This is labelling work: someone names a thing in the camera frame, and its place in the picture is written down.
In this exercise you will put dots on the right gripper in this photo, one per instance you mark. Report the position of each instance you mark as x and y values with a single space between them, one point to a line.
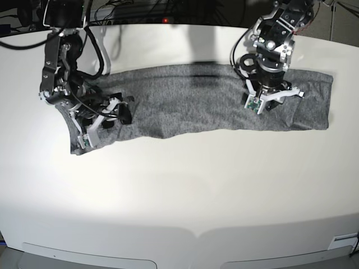
94 111

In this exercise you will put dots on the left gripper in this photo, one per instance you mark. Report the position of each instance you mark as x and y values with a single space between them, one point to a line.
274 90

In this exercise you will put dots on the grey long-sleeve T-shirt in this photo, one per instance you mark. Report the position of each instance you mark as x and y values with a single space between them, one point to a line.
191 98

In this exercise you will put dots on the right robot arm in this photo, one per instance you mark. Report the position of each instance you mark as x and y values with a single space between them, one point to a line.
62 81

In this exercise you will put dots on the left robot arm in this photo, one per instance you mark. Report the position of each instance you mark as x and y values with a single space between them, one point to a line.
263 70

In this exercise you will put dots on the black power strip red light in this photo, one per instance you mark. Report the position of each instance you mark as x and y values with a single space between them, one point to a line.
153 18

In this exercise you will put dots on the white label plate on table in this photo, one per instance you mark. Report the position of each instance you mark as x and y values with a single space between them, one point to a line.
345 240

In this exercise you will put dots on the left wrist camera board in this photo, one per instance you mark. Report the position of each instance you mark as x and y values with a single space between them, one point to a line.
255 104

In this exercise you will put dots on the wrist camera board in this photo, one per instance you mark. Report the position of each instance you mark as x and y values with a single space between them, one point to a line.
255 104
88 140

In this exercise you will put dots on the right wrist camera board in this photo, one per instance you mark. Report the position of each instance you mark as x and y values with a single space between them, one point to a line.
88 140

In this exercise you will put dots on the metal stand frame right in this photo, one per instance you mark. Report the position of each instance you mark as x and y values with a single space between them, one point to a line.
345 24

